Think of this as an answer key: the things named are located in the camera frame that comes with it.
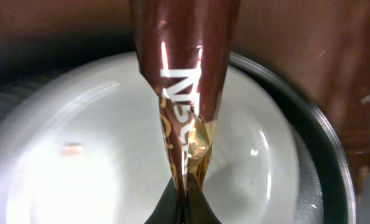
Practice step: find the grey ceramic plate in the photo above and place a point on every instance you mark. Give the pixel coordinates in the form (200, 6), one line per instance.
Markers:
(88, 148)

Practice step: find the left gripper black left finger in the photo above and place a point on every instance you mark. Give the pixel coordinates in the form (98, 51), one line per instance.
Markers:
(168, 209)

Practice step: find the gold coffee sachet wrapper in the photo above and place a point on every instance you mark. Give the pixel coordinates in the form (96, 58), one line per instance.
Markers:
(183, 49)

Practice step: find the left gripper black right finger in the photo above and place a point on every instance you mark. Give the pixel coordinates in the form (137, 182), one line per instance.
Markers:
(197, 209)

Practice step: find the round black serving tray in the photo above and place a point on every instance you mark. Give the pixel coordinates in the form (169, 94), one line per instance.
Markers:
(325, 193)

